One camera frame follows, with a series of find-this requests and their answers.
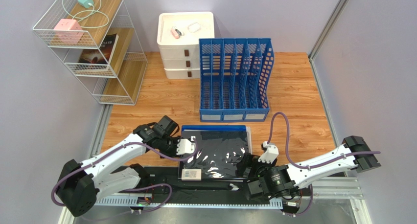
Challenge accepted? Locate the blue file organizer rack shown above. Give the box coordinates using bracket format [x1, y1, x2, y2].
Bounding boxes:
[199, 38, 275, 123]

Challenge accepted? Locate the white three drawer organizer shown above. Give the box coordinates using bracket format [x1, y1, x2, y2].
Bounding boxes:
[157, 11, 215, 79]

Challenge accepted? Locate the pink correction tape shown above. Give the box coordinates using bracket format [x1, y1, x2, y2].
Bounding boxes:
[170, 26, 183, 39]

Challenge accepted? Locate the clear plastic bag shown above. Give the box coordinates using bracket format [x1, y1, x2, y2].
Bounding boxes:
[187, 22, 202, 33]

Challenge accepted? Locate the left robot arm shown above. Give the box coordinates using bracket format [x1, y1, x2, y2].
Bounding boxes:
[51, 115, 195, 217]

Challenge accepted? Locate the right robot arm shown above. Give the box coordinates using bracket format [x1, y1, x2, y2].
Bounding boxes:
[243, 135, 381, 200]

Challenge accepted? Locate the blue folder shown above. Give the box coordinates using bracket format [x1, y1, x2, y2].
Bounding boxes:
[181, 125, 247, 132]

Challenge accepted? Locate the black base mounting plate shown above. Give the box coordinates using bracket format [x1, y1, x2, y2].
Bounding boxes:
[129, 164, 273, 206]

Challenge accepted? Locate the dark cover book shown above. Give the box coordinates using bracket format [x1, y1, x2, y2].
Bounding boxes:
[78, 34, 119, 71]

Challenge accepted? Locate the pink cube power socket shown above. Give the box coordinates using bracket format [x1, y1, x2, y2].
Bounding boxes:
[53, 19, 84, 44]

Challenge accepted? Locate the mint green charger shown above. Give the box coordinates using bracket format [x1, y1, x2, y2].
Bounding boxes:
[77, 0, 94, 9]

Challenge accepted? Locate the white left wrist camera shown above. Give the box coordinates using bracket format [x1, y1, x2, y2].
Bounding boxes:
[177, 136, 196, 155]

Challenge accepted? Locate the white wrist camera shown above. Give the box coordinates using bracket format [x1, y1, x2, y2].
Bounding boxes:
[177, 136, 196, 155]
[258, 141, 279, 164]

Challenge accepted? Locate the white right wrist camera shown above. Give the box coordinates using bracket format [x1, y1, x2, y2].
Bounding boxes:
[258, 141, 279, 164]

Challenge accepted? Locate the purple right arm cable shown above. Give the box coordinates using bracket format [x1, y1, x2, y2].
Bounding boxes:
[266, 112, 381, 217]

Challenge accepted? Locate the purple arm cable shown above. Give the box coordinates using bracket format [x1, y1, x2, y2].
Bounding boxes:
[266, 112, 381, 217]
[51, 137, 198, 215]

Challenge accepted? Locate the aluminium frame rail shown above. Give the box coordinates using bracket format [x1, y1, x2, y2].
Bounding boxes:
[60, 175, 371, 224]

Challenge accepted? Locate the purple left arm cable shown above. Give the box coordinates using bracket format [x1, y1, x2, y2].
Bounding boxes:
[51, 137, 198, 215]

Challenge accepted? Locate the white wire shelf rack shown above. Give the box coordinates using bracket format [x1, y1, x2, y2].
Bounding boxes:
[33, 0, 148, 105]

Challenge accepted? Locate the mint green cable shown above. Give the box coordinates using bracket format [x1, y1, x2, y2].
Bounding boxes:
[61, 0, 110, 29]

